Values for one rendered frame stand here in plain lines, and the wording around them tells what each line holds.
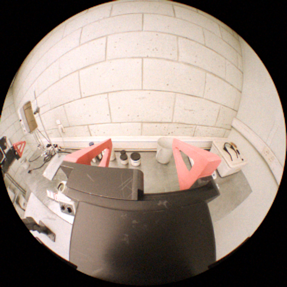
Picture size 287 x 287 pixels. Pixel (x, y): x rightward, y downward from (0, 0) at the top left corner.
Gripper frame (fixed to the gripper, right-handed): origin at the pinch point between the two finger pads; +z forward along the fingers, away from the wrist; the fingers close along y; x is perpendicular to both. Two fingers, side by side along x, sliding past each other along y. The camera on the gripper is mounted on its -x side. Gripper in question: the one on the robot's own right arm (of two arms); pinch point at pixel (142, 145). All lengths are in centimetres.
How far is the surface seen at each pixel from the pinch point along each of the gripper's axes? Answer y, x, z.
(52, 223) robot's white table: 54, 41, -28
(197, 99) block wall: -40, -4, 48
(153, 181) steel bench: -6.8, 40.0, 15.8
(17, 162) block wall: 285, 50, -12
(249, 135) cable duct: -95, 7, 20
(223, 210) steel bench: -50, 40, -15
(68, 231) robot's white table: 40, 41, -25
